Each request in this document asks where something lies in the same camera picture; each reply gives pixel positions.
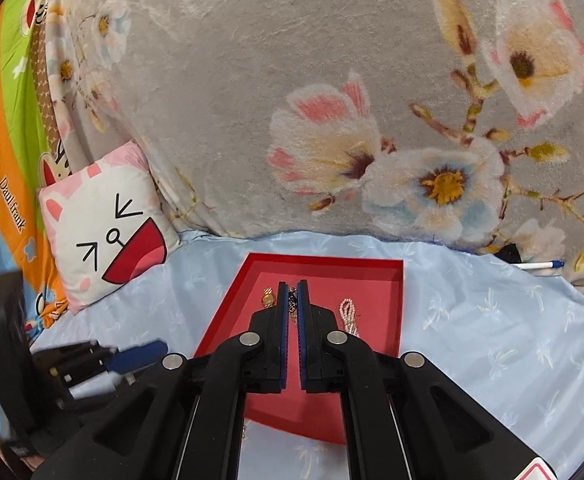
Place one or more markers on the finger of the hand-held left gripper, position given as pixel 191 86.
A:
pixel 137 355
pixel 92 390

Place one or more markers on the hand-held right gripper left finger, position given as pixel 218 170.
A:
pixel 284 335

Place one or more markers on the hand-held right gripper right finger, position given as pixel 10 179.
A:
pixel 301 335

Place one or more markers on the gold wrist watch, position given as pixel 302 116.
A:
pixel 268 300

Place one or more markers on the red cardboard box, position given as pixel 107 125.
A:
pixel 372 300

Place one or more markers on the white cat face pillow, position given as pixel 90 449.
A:
pixel 97 220

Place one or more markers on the light blue palm print sheet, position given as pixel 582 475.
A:
pixel 472 335

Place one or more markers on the colourful cartoon bed sheet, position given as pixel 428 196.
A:
pixel 7 135

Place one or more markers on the white pen with blue cap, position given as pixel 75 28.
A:
pixel 537 264

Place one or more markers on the grey floral blanket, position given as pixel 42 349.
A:
pixel 272 60

